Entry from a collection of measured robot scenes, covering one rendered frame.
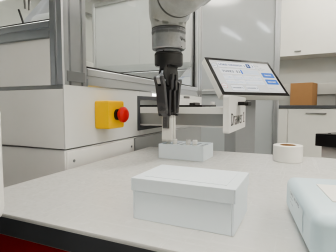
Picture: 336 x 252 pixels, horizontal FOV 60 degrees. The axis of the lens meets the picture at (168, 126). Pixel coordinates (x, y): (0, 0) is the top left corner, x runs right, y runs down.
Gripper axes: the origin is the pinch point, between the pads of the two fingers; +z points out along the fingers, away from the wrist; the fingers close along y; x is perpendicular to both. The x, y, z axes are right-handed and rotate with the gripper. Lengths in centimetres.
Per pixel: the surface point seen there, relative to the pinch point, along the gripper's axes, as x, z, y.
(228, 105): -13.6, -6.2, 10.9
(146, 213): -16.5, 6.8, -41.2
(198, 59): 18, -30, 74
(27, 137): 27.0, 1.5, -22.7
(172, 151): -2.7, 5.6, -3.3
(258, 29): 5, -70, 190
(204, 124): -5.9, -0.5, 12.4
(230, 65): 11, -32, 115
